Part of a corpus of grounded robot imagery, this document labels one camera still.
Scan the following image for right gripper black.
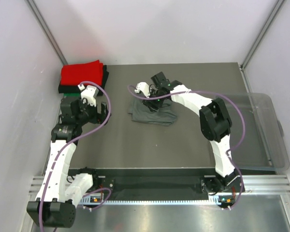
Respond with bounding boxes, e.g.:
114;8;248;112
143;87;164;113

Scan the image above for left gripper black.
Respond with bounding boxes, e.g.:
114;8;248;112
75;96;111;126

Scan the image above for grey t shirt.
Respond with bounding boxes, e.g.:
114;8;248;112
128;98;177;126

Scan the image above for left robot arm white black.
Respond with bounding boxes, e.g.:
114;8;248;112
27;96;111;232

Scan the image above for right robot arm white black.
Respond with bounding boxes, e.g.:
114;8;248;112
135;72;236;195

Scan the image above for green folded t shirt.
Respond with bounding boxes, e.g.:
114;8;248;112
63;93;80;97

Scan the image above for black folded t shirt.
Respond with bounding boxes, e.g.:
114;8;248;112
58;65;109;94

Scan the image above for red folded t shirt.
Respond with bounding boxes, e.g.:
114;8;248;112
60;60;103;86

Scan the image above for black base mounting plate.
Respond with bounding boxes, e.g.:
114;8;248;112
62;168;247;200

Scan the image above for clear plastic bin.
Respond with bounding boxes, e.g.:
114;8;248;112
225;93;290;172

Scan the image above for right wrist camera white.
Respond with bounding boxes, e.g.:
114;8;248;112
134;82;150;98

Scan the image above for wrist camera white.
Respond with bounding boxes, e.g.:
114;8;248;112
134;82;150;98
78;84;99;107

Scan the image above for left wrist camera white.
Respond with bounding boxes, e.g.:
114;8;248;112
78;84;99;107

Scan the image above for left corner aluminium post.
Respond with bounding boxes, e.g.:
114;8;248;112
24;0;68;65

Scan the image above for corner aluminium post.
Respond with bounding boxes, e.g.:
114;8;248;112
240;0;287;70
24;0;68;65

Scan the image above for slotted cable duct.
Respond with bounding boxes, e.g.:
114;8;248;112
79;194;234;206

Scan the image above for aluminium frame rail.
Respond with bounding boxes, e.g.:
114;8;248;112
29;175;290;195

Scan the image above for right corner aluminium post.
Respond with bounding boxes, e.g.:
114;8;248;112
240;0;287;70

